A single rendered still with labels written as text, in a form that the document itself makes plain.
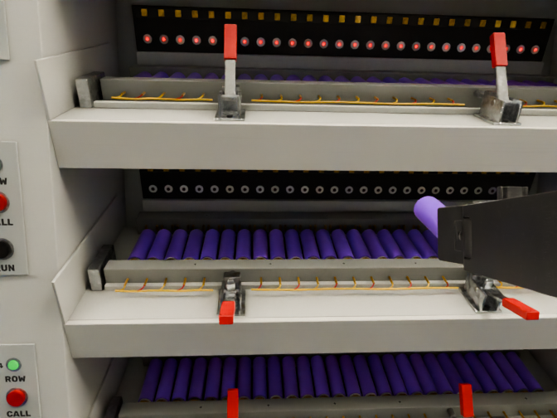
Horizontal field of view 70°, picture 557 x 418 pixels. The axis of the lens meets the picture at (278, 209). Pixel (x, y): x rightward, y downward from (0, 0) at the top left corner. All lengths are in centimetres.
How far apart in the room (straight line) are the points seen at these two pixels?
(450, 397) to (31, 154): 55
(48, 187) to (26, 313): 12
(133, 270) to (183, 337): 9
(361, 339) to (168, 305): 20
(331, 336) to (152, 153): 25
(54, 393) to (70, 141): 25
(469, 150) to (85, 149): 36
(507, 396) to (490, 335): 16
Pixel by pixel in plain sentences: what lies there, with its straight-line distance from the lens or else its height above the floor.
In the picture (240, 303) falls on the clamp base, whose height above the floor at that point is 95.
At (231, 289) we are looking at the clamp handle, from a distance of 41.
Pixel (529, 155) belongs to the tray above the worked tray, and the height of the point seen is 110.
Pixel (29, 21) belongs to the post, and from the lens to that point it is 43.
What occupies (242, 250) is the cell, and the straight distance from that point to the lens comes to 47.
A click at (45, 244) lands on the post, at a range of 43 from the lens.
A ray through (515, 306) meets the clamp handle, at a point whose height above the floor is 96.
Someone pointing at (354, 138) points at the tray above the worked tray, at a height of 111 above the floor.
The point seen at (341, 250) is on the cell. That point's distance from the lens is 48.
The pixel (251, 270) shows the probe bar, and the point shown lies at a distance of 44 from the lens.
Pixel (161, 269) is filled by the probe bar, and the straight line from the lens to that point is 45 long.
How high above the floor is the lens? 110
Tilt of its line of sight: 9 degrees down
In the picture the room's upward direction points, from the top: 1 degrees clockwise
